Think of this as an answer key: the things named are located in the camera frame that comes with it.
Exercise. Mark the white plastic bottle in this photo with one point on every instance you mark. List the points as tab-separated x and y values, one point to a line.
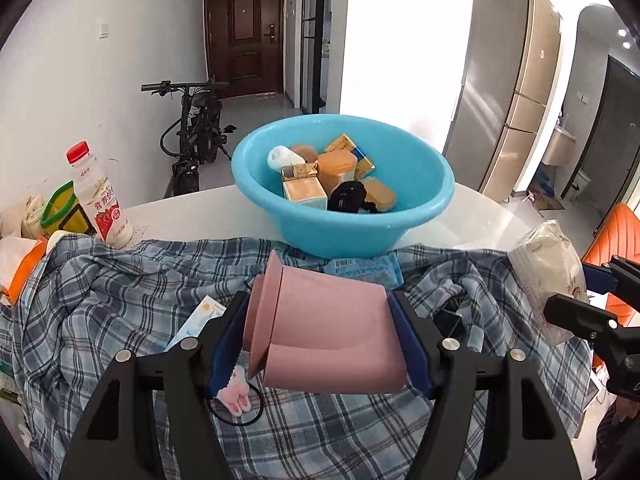
280	158

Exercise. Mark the orange chair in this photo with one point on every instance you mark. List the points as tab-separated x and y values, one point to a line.
620	235

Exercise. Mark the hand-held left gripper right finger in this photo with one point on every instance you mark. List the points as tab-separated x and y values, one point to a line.
412	345

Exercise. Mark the white wall switch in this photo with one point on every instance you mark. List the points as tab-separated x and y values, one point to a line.
103	31

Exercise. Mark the black hair clip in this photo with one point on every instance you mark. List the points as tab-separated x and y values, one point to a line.
347	195

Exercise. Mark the peach and teal box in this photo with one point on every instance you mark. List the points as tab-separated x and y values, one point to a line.
305	192

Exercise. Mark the brown round jar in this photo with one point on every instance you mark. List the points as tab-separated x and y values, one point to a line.
306	151

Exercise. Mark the blue plastic basin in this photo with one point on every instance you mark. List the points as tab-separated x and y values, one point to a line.
310	235

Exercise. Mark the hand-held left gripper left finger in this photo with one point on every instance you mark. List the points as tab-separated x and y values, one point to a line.
227	355

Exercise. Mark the small black box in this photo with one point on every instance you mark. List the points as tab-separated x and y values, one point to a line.
448	322

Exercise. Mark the dark interior door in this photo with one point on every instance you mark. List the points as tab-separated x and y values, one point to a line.
610	135

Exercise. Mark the red capped drink bottle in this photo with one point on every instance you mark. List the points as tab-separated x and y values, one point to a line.
102	200

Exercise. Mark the orange tissue box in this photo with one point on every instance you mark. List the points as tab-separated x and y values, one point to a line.
27	270

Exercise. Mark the green and white packet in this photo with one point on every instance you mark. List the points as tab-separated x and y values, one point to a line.
7	380

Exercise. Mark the blue plaid cloth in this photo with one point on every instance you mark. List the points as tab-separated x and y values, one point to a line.
350	435

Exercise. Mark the blue and white carton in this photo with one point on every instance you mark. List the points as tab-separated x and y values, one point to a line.
197	317

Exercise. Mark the gold and silver refrigerator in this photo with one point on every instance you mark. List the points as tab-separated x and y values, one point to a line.
490	85

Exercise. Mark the black bicycle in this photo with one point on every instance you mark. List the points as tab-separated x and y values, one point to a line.
195	135

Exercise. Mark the white tissue packet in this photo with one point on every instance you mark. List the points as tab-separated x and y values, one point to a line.
545	265

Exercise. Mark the beige sink cabinet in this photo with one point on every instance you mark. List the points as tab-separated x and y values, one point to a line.
557	147

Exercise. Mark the pink plastic cup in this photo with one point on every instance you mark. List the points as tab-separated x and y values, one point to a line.
340	367
330	310

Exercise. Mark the clear plastic food bag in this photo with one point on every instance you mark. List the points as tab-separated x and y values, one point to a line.
25	215

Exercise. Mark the orange translucent case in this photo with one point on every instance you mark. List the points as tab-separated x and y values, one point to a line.
337	167

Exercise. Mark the person's right forearm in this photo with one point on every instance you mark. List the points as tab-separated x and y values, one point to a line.
617	450

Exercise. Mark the blue wet wipe packet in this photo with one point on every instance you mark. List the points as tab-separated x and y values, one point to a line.
367	270

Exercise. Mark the brown entrance door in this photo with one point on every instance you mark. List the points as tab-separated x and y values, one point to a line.
245	35

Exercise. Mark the person's right hand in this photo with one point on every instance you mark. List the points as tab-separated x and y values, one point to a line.
629	408

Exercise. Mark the green lidded jar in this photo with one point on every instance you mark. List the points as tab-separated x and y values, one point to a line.
60	205

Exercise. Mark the brown translucent case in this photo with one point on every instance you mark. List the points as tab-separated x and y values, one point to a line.
381	194

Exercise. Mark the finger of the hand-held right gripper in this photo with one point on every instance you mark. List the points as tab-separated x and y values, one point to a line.
575	312
600	277

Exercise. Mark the gold square bottle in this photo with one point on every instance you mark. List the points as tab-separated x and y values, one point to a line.
300	171

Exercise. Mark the black framed glass door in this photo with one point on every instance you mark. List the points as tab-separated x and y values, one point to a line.
315	35

